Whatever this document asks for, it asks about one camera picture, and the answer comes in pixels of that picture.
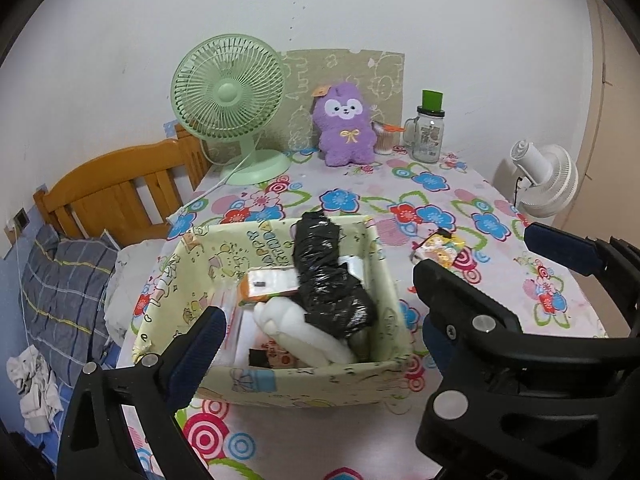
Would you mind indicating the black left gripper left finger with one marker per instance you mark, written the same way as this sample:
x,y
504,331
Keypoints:
x,y
96,443

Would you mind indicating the black plastic bag bundle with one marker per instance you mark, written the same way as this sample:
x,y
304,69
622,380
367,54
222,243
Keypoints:
x,y
334,300

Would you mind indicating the yellow cartoon tissue pack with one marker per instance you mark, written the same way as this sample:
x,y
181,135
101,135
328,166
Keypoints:
x,y
442,246

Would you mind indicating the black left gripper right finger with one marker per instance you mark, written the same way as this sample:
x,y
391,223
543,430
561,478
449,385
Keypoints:
x,y
513,405

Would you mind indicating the beige door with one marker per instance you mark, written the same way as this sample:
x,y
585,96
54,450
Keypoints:
x,y
607,199

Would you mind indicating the toothpick jar orange lid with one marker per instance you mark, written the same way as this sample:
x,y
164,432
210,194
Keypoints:
x,y
387,137

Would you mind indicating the beige cartoon cardboard panel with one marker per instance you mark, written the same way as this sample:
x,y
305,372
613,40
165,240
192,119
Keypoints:
x,y
379,75

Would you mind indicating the clear zip bag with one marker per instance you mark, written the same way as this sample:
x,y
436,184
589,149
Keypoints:
x,y
241,329

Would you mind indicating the purple plush bunny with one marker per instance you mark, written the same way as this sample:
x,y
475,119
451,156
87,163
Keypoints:
x,y
345,129

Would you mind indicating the crumpled white patterned cloth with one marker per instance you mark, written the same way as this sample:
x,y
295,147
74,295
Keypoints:
x,y
37,388

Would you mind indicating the white pillow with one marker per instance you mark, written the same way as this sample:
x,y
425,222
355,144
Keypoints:
x,y
131,272

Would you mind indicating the green desk fan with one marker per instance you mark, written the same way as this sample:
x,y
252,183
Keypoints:
x,y
227,89

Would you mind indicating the wooden bed headboard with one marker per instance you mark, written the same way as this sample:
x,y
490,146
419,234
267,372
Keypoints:
x,y
128,193

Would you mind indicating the glass jar green lid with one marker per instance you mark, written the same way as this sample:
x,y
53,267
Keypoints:
x,y
423,133

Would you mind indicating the cream cartoon fabric storage box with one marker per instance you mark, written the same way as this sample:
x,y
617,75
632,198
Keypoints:
x,y
196,265

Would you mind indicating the pink pig tissue pack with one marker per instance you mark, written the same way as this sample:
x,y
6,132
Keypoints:
x,y
271,355

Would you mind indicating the grey plaid pillow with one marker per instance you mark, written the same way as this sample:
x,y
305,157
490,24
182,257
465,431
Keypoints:
x,y
63,288

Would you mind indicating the green orange tissue pack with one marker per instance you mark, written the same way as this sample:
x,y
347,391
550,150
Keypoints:
x,y
261,284

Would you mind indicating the floral tablecloth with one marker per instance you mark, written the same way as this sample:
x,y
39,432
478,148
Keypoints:
x,y
301,424

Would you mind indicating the white circulator fan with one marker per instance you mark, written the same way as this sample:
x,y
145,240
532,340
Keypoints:
x,y
551,178

